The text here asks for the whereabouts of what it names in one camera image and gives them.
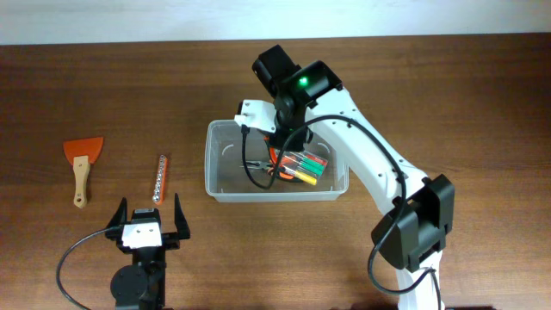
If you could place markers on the orange-black long nose pliers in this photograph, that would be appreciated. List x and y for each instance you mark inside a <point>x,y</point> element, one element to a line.
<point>268,167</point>

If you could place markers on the precision screwdriver set case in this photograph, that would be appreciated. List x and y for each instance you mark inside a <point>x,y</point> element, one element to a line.
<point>304,166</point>

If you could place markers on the small red-handled pliers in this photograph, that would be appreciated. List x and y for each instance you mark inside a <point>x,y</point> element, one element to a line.
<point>272,160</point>

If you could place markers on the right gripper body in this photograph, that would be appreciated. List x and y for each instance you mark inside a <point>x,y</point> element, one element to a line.
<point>282,136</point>

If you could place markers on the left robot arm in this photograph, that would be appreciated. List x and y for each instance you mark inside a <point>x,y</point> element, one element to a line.
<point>141,284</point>

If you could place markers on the orange socket bit rail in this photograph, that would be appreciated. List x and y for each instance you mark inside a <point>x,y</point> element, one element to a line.
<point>158,192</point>

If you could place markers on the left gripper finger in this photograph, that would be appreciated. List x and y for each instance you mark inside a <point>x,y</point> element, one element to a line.
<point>120,216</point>
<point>182,226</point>

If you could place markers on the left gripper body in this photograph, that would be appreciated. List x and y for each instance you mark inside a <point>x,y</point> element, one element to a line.
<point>170,241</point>

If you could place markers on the orange scraper wooden handle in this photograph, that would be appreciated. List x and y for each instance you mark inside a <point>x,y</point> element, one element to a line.
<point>82,154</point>

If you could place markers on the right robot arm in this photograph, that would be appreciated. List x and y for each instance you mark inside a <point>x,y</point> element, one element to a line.
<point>417,210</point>

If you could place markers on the clear plastic container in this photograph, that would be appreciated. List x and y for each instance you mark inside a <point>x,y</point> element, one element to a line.
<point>226,181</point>

